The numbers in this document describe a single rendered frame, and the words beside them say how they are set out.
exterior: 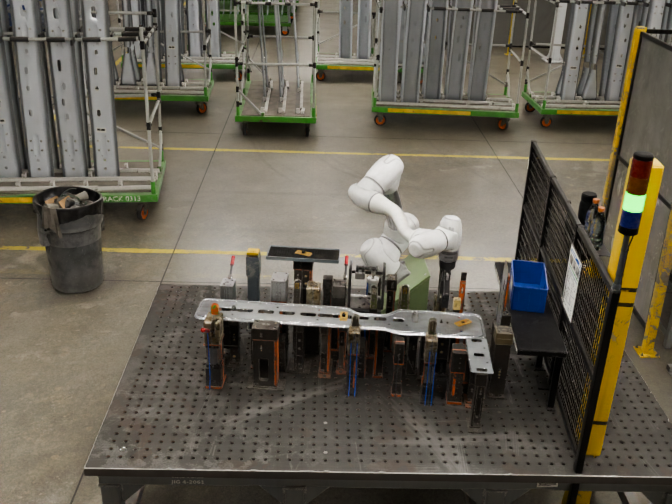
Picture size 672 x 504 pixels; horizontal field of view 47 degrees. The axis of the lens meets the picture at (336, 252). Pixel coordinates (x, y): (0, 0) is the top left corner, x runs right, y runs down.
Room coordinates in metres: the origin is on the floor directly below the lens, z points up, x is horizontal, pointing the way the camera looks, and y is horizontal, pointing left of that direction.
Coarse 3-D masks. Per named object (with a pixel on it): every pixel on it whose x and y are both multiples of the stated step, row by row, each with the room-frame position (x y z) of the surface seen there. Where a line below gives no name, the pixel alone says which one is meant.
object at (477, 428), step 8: (480, 376) 2.82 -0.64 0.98; (480, 384) 2.82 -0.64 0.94; (480, 392) 2.82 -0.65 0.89; (472, 400) 2.85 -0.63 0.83; (480, 400) 2.84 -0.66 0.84; (472, 408) 2.82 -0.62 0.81; (480, 408) 2.83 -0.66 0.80; (472, 416) 2.82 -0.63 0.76; (480, 416) 2.82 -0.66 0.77; (472, 424) 2.82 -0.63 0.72; (480, 424) 2.84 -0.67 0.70; (472, 432) 2.79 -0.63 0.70; (480, 432) 2.79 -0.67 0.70
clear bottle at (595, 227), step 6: (600, 210) 3.18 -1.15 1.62; (594, 216) 3.20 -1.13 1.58; (600, 216) 3.18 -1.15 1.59; (594, 222) 3.18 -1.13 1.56; (600, 222) 3.17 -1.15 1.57; (594, 228) 3.17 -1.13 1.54; (600, 228) 3.16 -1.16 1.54; (594, 234) 3.17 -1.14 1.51; (600, 234) 3.16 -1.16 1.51; (594, 240) 3.17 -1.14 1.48; (600, 240) 3.16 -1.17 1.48; (594, 246) 3.16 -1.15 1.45; (600, 246) 3.17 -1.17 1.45
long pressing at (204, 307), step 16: (208, 304) 3.32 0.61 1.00; (224, 304) 3.33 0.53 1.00; (240, 304) 3.33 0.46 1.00; (256, 304) 3.34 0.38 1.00; (272, 304) 3.35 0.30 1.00; (288, 304) 3.35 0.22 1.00; (304, 304) 3.35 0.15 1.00; (224, 320) 3.19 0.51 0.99; (240, 320) 3.19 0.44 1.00; (272, 320) 3.19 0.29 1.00; (288, 320) 3.20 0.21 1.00; (304, 320) 3.20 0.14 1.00; (320, 320) 3.21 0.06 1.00; (336, 320) 3.21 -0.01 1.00; (368, 320) 3.22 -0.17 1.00; (448, 320) 3.25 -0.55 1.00; (480, 320) 3.27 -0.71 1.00; (448, 336) 3.11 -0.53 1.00; (464, 336) 3.11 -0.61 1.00; (480, 336) 3.12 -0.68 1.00
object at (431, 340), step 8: (432, 336) 3.03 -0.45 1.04; (432, 344) 2.98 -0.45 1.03; (424, 352) 3.04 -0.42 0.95; (432, 352) 2.98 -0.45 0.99; (424, 360) 3.00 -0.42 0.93; (432, 360) 2.98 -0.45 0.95; (424, 368) 3.03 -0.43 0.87; (432, 368) 3.02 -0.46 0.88; (424, 376) 3.00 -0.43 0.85; (432, 376) 3.00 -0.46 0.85; (424, 384) 2.99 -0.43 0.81; (432, 384) 2.99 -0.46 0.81; (424, 392) 2.99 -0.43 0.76; (432, 392) 2.98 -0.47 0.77; (424, 400) 2.99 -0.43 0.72; (432, 400) 3.00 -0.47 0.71
